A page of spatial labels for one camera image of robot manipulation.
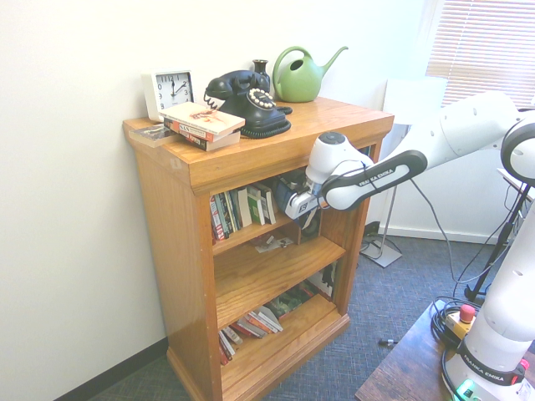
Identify dark thin paperback book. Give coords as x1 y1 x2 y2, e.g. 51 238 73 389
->
128 124 176 148

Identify green paperback book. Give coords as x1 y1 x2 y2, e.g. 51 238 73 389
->
246 185 265 226

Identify plain white paperback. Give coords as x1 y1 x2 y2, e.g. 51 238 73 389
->
237 187 253 229

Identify white square analog clock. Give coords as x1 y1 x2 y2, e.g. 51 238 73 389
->
140 69 196 123

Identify black coiled cable bundle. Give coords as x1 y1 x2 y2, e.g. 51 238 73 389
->
431 295 467 350

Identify black spine paperback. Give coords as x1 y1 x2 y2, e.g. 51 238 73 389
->
219 191 236 239

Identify white paperback black stripe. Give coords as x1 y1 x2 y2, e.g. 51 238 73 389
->
259 182 278 226

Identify oak wooden bookshelf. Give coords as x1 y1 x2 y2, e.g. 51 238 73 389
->
122 95 396 401

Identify dark green flat book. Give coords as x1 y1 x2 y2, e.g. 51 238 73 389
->
267 283 318 321

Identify red white spine book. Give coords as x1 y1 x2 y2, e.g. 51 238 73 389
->
209 195 225 242

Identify small round dark speaker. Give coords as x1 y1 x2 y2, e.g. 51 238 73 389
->
301 216 322 241

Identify black vintage rotary telephone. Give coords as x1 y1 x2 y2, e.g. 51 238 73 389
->
203 69 293 140

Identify red white slanted book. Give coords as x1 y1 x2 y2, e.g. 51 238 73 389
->
217 328 236 367

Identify white shade floor lamp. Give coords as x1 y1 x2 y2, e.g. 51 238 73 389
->
359 77 448 268

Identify window blind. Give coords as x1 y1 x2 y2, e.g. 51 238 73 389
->
425 0 535 112

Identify black white picture book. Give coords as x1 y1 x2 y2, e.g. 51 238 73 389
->
311 262 336 300

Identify loose photos and papers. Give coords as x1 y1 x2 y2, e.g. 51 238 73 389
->
254 235 294 255

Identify teal spine paperback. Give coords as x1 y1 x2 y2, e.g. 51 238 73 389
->
227 190 244 233

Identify blue Darwin's Radio paperback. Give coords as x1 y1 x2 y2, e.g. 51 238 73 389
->
273 177 296 210

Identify black spine red-lettered book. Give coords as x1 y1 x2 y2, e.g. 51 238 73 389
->
169 124 242 152

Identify orange slanted book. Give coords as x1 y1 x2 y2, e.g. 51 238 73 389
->
232 315 269 340

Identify yellow red emergency stop button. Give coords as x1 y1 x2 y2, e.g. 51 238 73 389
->
445 304 477 339

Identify green plastic watering can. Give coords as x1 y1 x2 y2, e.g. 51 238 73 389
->
272 45 349 104

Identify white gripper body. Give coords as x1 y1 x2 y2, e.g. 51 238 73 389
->
285 190 322 221

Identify grey white slanted book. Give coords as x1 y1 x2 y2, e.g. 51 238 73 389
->
250 306 285 334

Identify orange white spine book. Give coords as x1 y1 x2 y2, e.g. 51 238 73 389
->
163 118 242 143

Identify black camera stand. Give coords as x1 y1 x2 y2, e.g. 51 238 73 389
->
466 166 535 306

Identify black glossy vase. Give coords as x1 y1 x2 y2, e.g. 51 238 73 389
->
252 58 271 91

